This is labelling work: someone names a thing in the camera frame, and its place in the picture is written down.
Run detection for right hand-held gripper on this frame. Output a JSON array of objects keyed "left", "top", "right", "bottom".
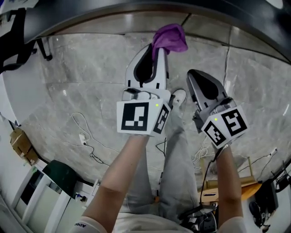
[{"left": 186, "top": 69, "right": 249, "bottom": 150}]

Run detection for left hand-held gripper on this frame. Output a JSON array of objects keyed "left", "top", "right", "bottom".
[{"left": 116, "top": 44, "right": 172, "bottom": 137}]

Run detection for purple cloth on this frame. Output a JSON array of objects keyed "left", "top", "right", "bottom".
[{"left": 151, "top": 23, "right": 189, "bottom": 56}]

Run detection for wide beige cabinet door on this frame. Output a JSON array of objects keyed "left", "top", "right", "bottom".
[{"left": 54, "top": 12, "right": 191, "bottom": 36}]

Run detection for narrow beige cabinet door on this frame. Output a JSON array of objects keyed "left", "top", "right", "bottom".
[{"left": 181, "top": 14, "right": 233, "bottom": 46}]

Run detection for person's left forearm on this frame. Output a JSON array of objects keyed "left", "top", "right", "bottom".
[{"left": 81, "top": 135, "right": 150, "bottom": 228}]

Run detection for person's right forearm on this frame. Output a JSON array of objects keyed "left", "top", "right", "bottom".
[{"left": 212, "top": 145, "right": 244, "bottom": 228}]

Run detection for person's white shoe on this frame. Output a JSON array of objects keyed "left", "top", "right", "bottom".
[{"left": 170, "top": 88, "right": 187, "bottom": 107}]

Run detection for dark countertop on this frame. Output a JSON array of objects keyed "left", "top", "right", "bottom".
[{"left": 22, "top": 0, "right": 291, "bottom": 64}]

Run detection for person's grey trousers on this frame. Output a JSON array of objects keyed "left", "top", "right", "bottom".
[{"left": 125, "top": 103, "right": 201, "bottom": 224}]

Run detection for wooden stool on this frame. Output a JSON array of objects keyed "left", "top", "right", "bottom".
[{"left": 199, "top": 156, "right": 264, "bottom": 203}]

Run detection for black backpack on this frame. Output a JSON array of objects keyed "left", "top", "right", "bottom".
[{"left": 248, "top": 181, "right": 280, "bottom": 228}]

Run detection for black office chair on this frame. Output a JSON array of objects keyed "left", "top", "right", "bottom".
[{"left": 0, "top": 8, "right": 53, "bottom": 74}]

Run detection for person's white shirt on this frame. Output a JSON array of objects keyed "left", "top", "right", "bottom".
[{"left": 72, "top": 213, "right": 247, "bottom": 233}]

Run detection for cardboard box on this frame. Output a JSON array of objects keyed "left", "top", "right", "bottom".
[{"left": 10, "top": 127, "right": 40, "bottom": 166}]

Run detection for white shelf unit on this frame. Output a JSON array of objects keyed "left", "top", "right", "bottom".
[{"left": 10, "top": 167, "right": 77, "bottom": 229}]

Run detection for coiled white cable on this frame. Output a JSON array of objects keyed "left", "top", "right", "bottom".
[{"left": 191, "top": 136, "right": 209, "bottom": 171}]

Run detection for short black cable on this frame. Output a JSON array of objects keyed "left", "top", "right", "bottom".
[{"left": 155, "top": 137, "right": 168, "bottom": 157}]

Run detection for long white cable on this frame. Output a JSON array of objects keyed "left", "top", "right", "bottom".
[{"left": 71, "top": 111, "right": 120, "bottom": 153}]

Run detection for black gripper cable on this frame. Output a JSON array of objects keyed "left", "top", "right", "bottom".
[{"left": 199, "top": 150, "right": 222, "bottom": 207}]

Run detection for black cable with white plug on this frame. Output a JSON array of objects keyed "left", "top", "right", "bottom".
[{"left": 237, "top": 147, "right": 278, "bottom": 174}]

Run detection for thin black cable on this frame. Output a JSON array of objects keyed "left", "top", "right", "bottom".
[{"left": 84, "top": 142, "right": 110, "bottom": 167}]

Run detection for black wire-frame chair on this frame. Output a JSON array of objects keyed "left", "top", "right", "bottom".
[{"left": 271, "top": 160, "right": 291, "bottom": 194}]

